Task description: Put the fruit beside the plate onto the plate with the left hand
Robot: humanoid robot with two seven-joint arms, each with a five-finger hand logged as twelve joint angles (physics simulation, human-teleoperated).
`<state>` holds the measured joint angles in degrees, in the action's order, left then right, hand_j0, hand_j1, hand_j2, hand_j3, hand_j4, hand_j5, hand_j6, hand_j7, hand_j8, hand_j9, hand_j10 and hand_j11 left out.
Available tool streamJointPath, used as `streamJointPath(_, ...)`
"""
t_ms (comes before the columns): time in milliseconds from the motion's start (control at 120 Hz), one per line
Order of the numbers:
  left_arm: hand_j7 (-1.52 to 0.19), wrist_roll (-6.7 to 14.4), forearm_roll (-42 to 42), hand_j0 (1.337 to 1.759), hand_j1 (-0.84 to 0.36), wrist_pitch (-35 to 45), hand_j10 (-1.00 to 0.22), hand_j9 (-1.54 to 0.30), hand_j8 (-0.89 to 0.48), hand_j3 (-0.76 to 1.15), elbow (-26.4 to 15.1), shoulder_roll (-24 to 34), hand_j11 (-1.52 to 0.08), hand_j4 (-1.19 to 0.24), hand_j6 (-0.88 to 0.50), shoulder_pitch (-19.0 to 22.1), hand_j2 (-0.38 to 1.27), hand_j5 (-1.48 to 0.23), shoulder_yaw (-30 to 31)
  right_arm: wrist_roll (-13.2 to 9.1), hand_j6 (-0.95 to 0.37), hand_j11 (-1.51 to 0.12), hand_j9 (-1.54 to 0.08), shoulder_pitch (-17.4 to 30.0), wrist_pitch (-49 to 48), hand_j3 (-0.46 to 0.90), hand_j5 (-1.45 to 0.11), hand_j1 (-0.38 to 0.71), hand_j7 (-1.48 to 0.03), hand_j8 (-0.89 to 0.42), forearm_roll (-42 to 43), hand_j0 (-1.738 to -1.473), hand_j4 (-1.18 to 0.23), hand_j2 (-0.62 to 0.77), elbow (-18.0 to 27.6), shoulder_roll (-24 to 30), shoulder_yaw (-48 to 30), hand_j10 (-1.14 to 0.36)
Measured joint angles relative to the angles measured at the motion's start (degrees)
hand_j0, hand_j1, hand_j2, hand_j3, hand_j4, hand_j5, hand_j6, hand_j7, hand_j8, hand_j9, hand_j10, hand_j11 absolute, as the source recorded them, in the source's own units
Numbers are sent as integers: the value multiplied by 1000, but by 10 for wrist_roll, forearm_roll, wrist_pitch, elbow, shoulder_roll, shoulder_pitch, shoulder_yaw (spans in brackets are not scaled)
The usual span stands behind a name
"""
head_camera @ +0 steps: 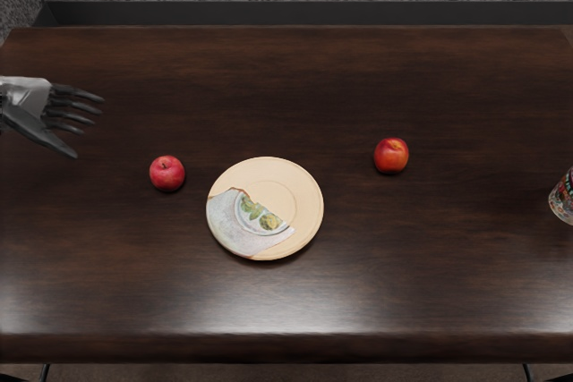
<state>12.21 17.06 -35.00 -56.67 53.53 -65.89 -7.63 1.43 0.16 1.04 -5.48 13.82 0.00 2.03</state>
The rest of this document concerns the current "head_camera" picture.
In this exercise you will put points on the beige patterned plate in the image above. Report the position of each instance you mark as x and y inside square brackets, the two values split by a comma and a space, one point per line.
[277, 203]

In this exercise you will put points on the dark red apple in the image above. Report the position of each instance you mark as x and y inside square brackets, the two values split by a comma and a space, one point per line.
[167, 172]

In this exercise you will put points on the red-orange peach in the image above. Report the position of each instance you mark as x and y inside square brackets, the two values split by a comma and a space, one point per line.
[391, 155]

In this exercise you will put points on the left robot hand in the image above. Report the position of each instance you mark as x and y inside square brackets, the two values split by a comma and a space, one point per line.
[26, 100]

